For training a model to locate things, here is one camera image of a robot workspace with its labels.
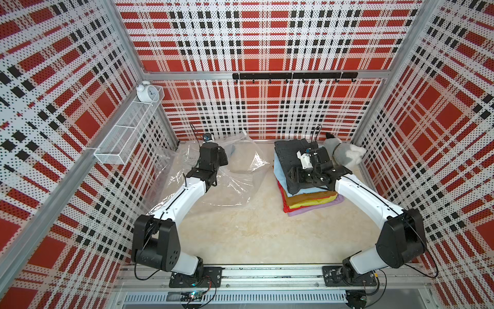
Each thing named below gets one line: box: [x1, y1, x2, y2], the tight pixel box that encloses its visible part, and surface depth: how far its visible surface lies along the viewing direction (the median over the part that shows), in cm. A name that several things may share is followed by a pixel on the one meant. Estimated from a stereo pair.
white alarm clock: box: [135, 80, 160, 103], surface depth 82 cm
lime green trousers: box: [288, 193, 338, 210], surface depth 88 cm
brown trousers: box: [285, 190, 339, 207], surface depth 86 cm
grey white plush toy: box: [323, 137, 367, 169], surface depth 106 cm
